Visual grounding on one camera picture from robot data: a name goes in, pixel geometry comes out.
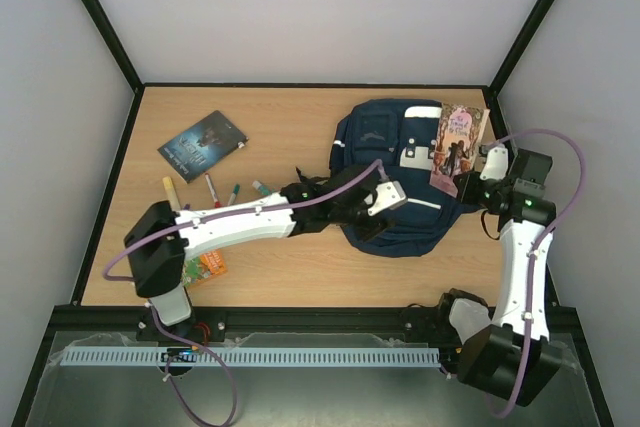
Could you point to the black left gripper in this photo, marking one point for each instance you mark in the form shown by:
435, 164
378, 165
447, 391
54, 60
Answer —
366, 231

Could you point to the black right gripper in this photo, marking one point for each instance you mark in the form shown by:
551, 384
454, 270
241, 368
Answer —
466, 187

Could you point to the pink Taming of Shrew book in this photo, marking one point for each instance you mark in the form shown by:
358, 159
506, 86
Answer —
459, 132

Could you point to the navy blue student backpack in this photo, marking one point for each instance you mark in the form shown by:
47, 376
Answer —
399, 134

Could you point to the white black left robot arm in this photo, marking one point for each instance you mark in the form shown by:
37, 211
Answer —
163, 240

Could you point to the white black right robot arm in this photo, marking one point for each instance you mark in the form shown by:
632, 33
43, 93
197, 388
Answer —
505, 350

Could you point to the green white glue stick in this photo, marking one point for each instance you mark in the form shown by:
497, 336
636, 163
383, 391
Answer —
261, 188

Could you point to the green cap marker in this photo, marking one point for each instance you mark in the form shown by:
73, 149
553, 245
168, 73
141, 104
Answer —
233, 195

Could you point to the red cap marker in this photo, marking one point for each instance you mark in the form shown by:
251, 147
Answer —
212, 190

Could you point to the orange green illustrated book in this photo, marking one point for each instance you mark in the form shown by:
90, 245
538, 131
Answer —
203, 268

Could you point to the dark blue paperback book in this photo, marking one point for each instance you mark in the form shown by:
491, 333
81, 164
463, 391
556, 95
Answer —
197, 149

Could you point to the yellow glue stick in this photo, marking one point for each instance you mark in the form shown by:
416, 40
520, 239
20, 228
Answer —
171, 194

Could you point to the left controller circuit board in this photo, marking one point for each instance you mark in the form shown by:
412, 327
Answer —
187, 354

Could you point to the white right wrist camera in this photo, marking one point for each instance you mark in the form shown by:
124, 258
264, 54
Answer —
496, 165

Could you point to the light blue slotted cable duct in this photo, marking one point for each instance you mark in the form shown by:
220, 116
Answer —
261, 357

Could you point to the black aluminium frame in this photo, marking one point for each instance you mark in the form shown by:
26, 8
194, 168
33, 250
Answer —
411, 323

